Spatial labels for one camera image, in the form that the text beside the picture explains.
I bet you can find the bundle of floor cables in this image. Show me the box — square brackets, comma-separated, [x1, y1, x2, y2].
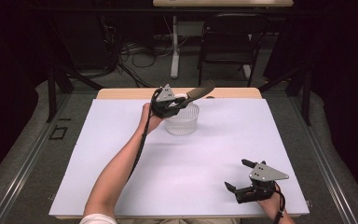
[103, 22, 176, 89]

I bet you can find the white-legged wooden desk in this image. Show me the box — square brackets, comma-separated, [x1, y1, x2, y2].
[152, 0, 295, 79]

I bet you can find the person's right hand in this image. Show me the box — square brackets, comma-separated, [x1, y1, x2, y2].
[256, 186, 286, 217]

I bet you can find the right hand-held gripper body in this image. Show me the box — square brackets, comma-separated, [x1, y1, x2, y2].
[234, 160, 290, 205]

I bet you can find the person's white sleeve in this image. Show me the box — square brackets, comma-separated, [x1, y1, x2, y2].
[79, 213, 118, 224]

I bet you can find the aluminium floor rail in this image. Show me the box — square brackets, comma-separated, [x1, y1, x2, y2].
[288, 95, 358, 224]
[0, 92, 73, 224]

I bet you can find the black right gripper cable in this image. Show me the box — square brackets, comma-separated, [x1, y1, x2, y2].
[273, 181, 287, 224]

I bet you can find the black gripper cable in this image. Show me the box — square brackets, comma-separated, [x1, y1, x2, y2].
[127, 88, 164, 183]
[273, 181, 287, 224]

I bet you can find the white plastic basket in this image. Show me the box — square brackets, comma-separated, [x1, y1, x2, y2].
[163, 92, 200, 136]

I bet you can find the black folding chair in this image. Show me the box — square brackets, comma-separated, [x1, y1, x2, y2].
[197, 12, 270, 89]

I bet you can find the person's left hand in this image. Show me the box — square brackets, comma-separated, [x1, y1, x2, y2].
[139, 103, 165, 135]

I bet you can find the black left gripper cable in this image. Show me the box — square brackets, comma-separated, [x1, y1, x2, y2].
[127, 88, 164, 183]

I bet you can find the black kitchen knife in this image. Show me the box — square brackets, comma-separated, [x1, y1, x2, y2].
[176, 79, 216, 109]

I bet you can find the black metal stand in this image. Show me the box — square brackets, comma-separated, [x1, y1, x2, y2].
[258, 65, 312, 127]
[46, 65, 105, 123]

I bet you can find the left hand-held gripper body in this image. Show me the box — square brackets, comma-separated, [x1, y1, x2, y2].
[150, 83, 183, 119]

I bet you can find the white table mat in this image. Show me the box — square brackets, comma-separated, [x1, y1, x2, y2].
[48, 98, 310, 217]

